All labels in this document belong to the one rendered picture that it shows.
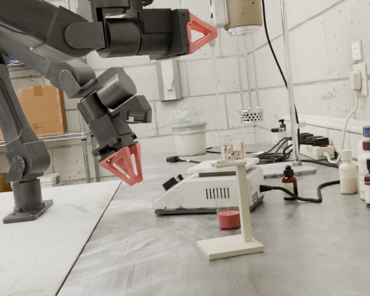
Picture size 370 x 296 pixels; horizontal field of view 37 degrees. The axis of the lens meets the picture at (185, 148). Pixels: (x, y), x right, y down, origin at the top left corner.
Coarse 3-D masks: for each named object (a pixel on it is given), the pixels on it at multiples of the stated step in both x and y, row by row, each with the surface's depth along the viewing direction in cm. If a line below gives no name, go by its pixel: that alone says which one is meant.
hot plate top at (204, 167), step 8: (208, 160) 117; (216, 160) 116; (248, 160) 110; (256, 160) 110; (192, 168) 108; (200, 168) 106; (208, 168) 105; (224, 168) 104; (232, 168) 104; (248, 168) 104
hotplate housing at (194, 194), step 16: (192, 176) 109; (208, 176) 107; (224, 176) 105; (256, 176) 108; (176, 192) 107; (192, 192) 106; (208, 192) 105; (256, 192) 107; (160, 208) 109; (176, 208) 108; (192, 208) 107; (208, 208) 106
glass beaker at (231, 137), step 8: (224, 128) 108; (232, 128) 108; (240, 128) 109; (224, 136) 109; (232, 136) 108; (240, 136) 109; (224, 144) 109; (232, 144) 108; (240, 144) 109; (224, 152) 109; (232, 152) 108; (240, 152) 109
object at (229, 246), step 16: (224, 160) 81; (240, 160) 80; (240, 176) 80; (240, 192) 80; (240, 208) 81; (208, 240) 84; (224, 240) 83; (240, 240) 82; (256, 240) 81; (208, 256) 76; (224, 256) 77
